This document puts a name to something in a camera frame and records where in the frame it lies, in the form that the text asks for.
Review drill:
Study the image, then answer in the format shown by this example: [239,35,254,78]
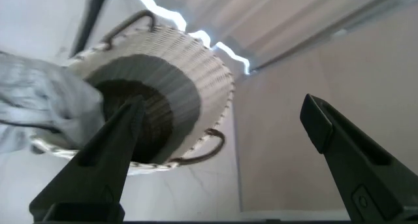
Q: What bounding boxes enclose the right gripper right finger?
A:
[299,93,418,223]

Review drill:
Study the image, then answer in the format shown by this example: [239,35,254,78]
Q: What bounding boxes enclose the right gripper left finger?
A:
[29,94,146,223]

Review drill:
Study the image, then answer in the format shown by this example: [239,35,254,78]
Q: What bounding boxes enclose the pale grey shorts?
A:
[0,50,106,155]

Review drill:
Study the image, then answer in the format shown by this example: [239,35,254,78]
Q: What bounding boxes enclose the white laundry basket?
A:
[31,9,236,176]

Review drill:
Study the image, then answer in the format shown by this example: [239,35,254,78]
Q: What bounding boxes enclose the black clothes rack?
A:
[69,0,110,59]

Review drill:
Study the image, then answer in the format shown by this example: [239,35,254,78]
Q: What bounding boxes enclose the white curtain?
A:
[143,0,418,71]

